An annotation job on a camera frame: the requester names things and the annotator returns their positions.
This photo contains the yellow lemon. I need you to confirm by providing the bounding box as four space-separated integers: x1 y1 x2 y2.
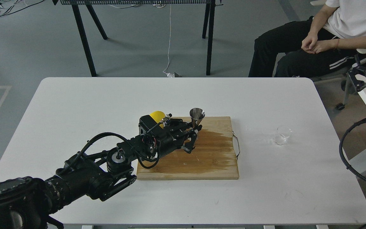
149 111 166 123

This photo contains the clear glass measuring cup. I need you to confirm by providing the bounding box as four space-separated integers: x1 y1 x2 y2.
273 125 293 145

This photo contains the wooden cutting board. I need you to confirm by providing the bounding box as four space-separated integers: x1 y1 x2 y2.
137 116 239 181

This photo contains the grey office chair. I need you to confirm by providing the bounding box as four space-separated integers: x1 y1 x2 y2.
310 46 366 111

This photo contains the black frame table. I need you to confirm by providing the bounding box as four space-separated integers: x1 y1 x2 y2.
52 0 223 77

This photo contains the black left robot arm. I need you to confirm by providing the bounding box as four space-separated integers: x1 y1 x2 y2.
0 114 202 229

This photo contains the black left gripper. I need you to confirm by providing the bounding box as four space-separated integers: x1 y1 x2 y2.
138 114 202 159

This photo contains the seated person white shirt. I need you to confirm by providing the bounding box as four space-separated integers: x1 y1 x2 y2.
248 0 366 78

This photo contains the steel double jigger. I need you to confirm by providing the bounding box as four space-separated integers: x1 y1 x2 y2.
189 108 205 128

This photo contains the white hanging cable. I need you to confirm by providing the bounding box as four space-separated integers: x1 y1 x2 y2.
163 4 182 78

